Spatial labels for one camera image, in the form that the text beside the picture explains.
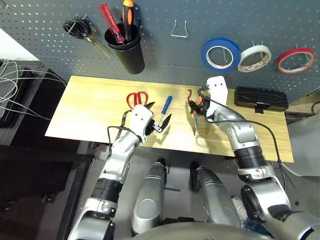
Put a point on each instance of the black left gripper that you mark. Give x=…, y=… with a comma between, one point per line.
x=150, y=127

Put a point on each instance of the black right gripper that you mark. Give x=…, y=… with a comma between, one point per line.
x=204, y=107

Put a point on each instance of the orange black needle-nose pliers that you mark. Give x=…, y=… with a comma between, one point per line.
x=195, y=125

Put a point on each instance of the blue tape roll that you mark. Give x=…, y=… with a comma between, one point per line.
x=205, y=55

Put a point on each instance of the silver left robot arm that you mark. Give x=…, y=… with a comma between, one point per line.
x=120, y=155

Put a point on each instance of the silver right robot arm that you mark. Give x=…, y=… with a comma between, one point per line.
x=242, y=135

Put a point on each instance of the dark grey pegboard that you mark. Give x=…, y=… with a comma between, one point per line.
x=162, y=55

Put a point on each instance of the metal double peg hook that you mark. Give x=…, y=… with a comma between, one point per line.
x=225, y=55
x=261, y=56
x=304, y=58

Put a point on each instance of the black plastic tool case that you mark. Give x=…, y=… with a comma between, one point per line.
x=260, y=98

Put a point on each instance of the black cup holder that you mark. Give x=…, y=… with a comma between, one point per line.
x=130, y=60

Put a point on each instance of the white tape roll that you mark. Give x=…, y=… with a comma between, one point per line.
x=255, y=48

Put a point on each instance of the silver left robot leg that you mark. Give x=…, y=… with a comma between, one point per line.
x=148, y=200

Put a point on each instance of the silver robot leg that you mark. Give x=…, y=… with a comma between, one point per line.
x=215, y=195
x=148, y=200

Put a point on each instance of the red tape roll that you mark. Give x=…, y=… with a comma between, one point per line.
x=282, y=58

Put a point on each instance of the silver right robot leg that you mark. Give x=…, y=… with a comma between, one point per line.
x=215, y=195

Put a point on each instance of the orange black screwdriver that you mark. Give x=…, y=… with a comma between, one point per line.
x=127, y=15

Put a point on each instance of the large white machine housing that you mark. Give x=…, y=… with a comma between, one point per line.
x=305, y=140

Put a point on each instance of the white sneaker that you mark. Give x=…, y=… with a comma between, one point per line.
x=240, y=210

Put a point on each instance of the beige robot torso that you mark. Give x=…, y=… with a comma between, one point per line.
x=190, y=232

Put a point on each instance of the black side cabinet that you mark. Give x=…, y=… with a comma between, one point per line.
x=25, y=130

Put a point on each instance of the blue jeans leg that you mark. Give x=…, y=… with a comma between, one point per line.
x=253, y=226

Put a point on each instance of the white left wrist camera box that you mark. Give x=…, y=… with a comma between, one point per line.
x=140, y=120

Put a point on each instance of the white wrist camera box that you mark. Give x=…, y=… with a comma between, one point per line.
x=140, y=120
x=217, y=92

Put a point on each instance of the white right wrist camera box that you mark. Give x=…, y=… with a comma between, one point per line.
x=217, y=92

